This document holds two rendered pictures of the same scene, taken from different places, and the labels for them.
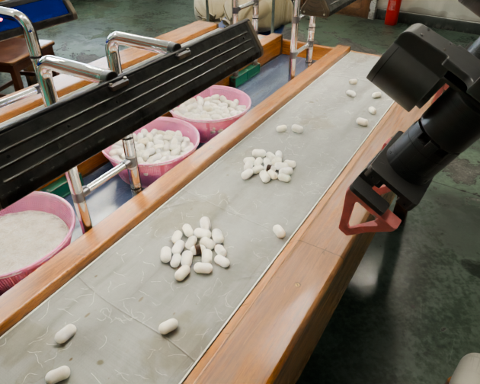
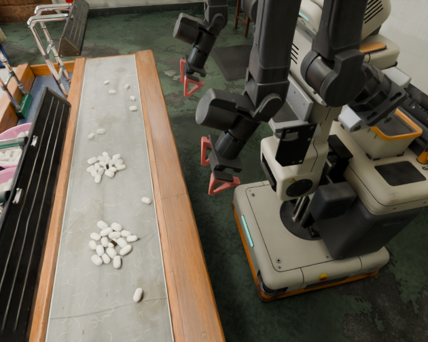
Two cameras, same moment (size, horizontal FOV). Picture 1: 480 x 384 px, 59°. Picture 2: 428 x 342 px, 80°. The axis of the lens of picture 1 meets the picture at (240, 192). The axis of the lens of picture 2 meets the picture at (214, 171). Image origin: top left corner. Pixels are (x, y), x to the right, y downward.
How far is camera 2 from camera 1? 0.23 m
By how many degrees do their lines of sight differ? 36
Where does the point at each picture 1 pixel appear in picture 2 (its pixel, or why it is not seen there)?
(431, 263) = (191, 155)
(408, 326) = (202, 191)
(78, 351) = not seen: outside the picture
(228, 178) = (87, 188)
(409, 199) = (240, 167)
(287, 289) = (178, 228)
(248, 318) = (174, 256)
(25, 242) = not seen: outside the picture
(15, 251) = not seen: outside the picture
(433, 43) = (227, 98)
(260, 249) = (145, 216)
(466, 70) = (246, 106)
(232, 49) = (56, 116)
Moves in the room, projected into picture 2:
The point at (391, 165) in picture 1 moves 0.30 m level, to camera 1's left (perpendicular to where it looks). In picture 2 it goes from (223, 156) to (96, 253)
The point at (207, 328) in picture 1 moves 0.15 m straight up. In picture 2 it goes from (157, 277) to (146, 254)
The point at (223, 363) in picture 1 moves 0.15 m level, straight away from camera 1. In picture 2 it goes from (183, 286) to (145, 252)
